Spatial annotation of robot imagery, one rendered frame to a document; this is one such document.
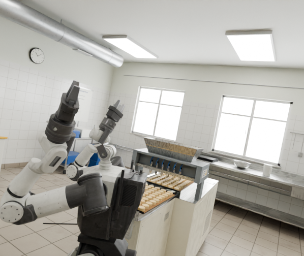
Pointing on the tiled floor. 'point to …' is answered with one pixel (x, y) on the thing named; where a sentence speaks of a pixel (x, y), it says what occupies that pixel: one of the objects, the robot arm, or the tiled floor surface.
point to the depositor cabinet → (190, 221)
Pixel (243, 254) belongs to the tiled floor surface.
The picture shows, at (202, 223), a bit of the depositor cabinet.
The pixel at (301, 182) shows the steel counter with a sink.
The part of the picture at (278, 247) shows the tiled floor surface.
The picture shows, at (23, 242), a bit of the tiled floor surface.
